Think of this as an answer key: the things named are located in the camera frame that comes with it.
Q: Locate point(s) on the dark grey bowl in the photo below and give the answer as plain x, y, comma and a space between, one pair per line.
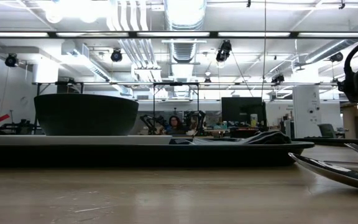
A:
85, 115

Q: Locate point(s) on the grey cloth napkin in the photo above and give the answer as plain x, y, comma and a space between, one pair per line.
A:
269, 137

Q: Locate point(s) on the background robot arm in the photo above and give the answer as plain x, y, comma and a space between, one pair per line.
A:
151, 123
197, 119

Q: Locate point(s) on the black plastic serving tray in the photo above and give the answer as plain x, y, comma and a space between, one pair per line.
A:
135, 155

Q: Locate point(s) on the seated person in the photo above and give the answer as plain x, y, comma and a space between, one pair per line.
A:
176, 124

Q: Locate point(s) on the black monitor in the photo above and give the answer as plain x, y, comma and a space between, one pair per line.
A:
241, 112

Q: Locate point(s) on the yellow bottle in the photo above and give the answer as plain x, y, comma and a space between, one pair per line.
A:
253, 120

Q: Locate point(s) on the overhead light bar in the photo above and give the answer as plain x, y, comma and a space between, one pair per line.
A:
132, 34

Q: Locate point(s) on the white pillar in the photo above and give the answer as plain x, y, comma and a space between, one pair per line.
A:
306, 105

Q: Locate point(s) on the grey office chair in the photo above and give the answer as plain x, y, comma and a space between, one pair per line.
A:
326, 130

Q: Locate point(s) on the black background station frame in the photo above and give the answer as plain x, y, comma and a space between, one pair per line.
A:
176, 84

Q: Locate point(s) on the black hanging camera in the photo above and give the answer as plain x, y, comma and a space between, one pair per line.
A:
116, 55
278, 79
11, 60
223, 53
336, 57

